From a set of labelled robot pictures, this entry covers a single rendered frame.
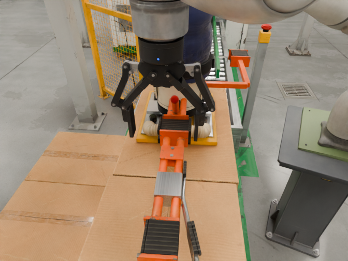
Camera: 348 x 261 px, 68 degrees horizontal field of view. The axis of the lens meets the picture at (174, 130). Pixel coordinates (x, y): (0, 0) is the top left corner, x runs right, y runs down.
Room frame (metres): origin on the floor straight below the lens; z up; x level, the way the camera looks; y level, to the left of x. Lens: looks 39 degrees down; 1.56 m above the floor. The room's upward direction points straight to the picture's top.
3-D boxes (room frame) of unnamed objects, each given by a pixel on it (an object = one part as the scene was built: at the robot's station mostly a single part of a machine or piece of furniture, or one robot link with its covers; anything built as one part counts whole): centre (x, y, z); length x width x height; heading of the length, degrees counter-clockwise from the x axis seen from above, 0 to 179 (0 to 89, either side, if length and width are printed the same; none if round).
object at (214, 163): (0.83, -0.03, 0.74); 0.60 x 0.40 x 0.40; 175
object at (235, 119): (2.39, -0.51, 0.50); 2.31 x 0.05 x 0.19; 174
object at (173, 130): (0.60, 0.00, 1.08); 0.10 x 0.08 x 0.06; 86
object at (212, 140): (0.85, -0.11, 0.98); 0.34 x 0.10 x 0.05; 176
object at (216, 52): (2.75, -0.48, 0.60); 1.60 x 0.10 x 0.09; 174
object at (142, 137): (0.86, 0.07, 0.98); 0.34 x 0.10 x 0.05; 176
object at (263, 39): (1.78, -0.62, 0.50); 0.07 x 0.07 x 1.00; 84
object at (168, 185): (0.39, 0.01, 1.07); 0.07 x 0.07 x 0.04; 86
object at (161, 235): (0.25, 0.03, 1.08); 0.08 x 0.07 x 0.05; 176
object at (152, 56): (0.42, 0.02, 1.38); 0.08 x 0.07 x 0.09; 85
